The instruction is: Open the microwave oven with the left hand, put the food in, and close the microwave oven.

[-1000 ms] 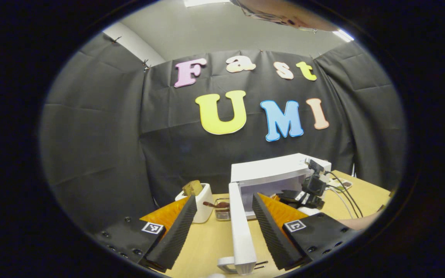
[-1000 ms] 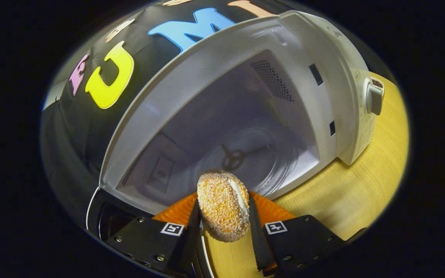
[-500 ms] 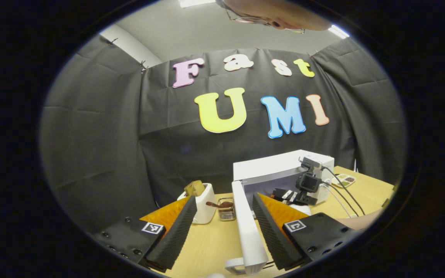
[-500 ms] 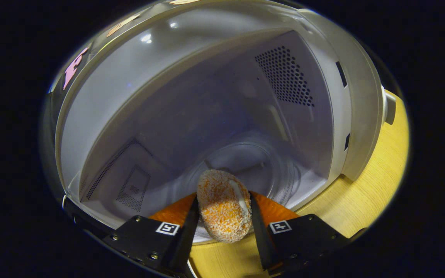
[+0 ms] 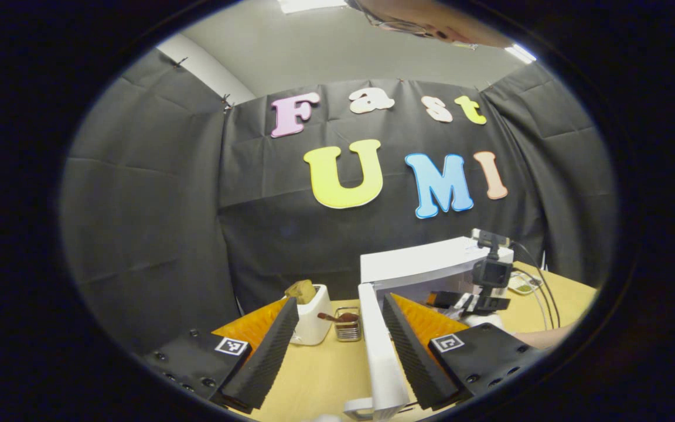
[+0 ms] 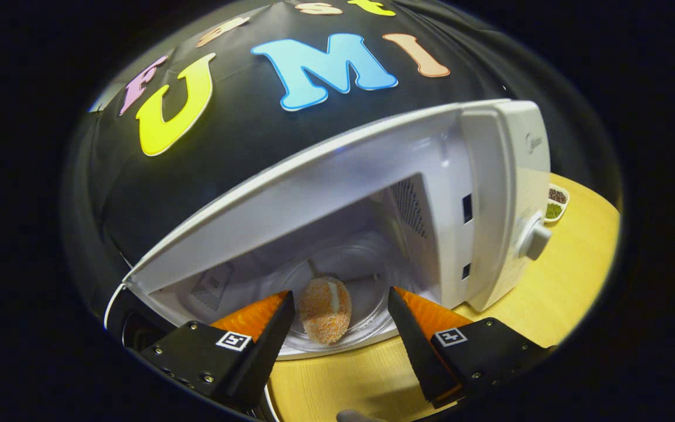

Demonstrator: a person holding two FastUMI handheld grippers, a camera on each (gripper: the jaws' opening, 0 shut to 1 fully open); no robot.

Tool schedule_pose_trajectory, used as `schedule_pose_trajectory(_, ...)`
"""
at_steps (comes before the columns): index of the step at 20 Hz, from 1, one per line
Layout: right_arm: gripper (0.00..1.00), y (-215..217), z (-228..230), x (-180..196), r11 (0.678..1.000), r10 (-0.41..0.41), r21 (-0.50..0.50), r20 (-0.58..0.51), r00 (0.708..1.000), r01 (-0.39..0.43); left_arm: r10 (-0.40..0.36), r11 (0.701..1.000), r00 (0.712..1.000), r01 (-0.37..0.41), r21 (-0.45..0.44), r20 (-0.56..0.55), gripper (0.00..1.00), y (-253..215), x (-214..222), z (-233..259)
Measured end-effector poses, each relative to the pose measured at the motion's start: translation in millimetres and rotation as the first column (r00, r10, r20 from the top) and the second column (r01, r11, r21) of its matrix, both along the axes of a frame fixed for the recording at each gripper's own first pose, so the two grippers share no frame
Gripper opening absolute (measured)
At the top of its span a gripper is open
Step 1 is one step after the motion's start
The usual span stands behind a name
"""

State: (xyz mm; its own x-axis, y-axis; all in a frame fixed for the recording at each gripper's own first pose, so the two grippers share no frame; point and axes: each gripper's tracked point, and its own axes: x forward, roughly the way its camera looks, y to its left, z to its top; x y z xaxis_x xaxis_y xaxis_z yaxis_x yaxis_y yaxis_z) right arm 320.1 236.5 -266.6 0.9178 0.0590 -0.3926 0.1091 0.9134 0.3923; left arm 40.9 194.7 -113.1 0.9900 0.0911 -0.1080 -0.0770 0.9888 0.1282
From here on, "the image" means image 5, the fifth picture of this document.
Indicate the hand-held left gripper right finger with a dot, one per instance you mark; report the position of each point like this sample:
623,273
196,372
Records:
416,363

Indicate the brown wooden spoon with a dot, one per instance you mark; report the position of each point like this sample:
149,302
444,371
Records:
343,317

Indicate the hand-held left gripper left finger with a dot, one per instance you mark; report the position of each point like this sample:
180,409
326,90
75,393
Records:
267,357

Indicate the long ceiling light panel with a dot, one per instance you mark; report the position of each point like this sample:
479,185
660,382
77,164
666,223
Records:
311,4

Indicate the black backdrop cloth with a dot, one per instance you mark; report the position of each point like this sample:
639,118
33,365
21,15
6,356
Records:
156,223

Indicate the person's head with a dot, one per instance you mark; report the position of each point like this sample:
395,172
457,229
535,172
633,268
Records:
460,23

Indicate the white sectioned bean dish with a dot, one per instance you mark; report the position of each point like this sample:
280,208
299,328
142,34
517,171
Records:
524,285

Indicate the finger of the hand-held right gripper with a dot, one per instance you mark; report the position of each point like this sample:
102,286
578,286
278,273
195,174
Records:
449,299

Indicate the white toaster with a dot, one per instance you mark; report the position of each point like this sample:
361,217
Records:
314,322

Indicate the small ceiling light panel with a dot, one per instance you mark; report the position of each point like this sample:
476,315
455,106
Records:
520,54

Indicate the brown bread slice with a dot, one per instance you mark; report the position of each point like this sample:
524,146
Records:
301,291

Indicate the white microwave oven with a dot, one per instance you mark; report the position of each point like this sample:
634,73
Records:
419,264

